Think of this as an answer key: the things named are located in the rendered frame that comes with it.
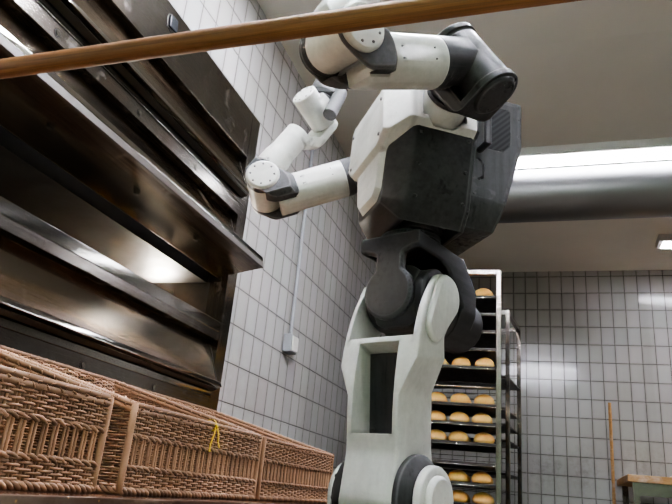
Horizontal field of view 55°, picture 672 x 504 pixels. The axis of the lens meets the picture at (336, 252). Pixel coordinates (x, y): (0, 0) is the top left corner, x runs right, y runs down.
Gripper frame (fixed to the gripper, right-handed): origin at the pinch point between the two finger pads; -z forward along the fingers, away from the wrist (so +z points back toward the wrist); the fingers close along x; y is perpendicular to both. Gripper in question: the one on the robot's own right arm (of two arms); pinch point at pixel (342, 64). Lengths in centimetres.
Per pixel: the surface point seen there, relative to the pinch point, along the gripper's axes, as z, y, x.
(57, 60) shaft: 81, 14, 49
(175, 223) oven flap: 27, 54, -42
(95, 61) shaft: 80, 7, 48
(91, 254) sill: 58, 58, -25
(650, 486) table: -63, -142, -337
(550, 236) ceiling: -219, -64, -277
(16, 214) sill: 70, 60, 1
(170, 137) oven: 3, 63, -27
